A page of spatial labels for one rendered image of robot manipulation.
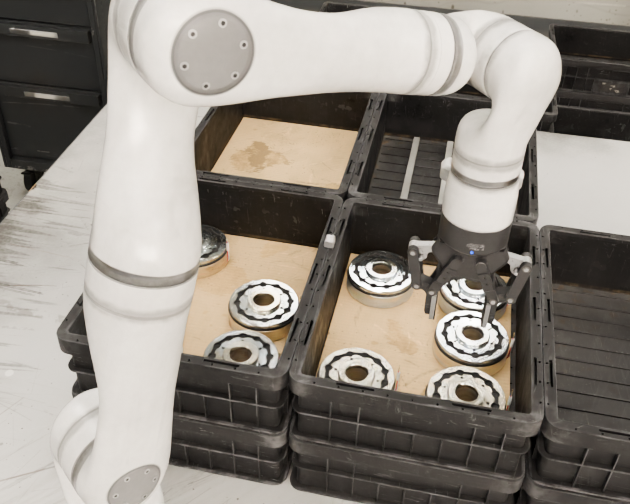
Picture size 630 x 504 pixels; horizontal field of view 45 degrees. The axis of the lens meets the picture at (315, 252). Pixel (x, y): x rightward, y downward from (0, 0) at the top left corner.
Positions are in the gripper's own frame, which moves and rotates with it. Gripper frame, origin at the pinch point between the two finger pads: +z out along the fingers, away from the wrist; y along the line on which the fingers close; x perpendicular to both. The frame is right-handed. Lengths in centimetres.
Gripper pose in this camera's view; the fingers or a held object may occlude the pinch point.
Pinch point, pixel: (459, 309)
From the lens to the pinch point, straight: 92.0
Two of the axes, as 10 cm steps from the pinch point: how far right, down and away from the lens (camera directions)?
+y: 9.8, 1.5, -1.5
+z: -0.2, 7.8, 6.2
